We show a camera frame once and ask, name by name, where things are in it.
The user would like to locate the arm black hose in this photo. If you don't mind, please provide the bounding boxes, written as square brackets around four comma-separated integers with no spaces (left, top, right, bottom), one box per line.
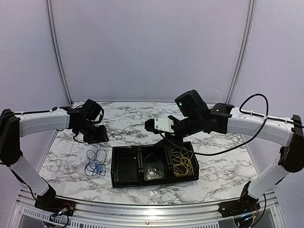
[56,104,105,143]
[159,94,304,156]

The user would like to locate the right aluminium corner post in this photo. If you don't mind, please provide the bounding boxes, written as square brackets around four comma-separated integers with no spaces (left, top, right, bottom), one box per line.
[225,0,256,104]

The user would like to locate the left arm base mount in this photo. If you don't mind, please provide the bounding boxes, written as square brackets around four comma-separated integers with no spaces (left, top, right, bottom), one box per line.
[34,198,76,217]

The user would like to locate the blue cable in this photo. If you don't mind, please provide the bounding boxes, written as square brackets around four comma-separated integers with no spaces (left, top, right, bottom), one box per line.
[84,160,107,178]

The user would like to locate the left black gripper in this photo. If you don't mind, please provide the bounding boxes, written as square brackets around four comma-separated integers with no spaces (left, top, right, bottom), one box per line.
[76,121,108,144]

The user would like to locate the right arm black hose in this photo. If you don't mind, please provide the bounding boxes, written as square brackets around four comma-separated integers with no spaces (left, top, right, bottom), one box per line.
[159,94,304,156]

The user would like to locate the left aluminium corner post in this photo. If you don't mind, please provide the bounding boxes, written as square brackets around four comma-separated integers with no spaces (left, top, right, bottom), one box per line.
[45,0,73,105]

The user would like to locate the aluminium corner post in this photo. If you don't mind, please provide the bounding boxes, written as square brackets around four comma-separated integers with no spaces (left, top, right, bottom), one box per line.
[225,0,256,104]
[45,0,73,105]

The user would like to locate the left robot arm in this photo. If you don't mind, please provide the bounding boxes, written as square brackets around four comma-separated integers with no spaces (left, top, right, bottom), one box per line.
[0,99,108,211]

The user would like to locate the yellow cable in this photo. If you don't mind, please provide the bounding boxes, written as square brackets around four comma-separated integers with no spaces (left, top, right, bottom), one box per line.
[170,148,194,178]

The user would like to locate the left arm black hose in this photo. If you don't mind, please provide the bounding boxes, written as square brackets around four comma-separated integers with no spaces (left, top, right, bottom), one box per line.
[56,104,105,143]

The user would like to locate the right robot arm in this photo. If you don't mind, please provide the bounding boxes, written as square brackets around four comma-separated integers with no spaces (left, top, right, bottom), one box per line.
[152,90,304,213]

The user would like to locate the aluminium front rail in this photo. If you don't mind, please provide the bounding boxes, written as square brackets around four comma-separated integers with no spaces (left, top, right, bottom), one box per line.
[14,190,281,228]

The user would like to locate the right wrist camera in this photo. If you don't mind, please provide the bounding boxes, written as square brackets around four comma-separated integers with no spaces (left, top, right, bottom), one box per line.
[144,118,174,134]

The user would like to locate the black three-compartment tray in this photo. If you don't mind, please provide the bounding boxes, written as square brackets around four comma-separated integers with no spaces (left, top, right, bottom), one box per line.
[111,145,199,188]

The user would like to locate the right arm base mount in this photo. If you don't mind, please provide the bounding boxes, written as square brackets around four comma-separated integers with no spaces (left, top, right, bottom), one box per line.
[218,199,260,218]

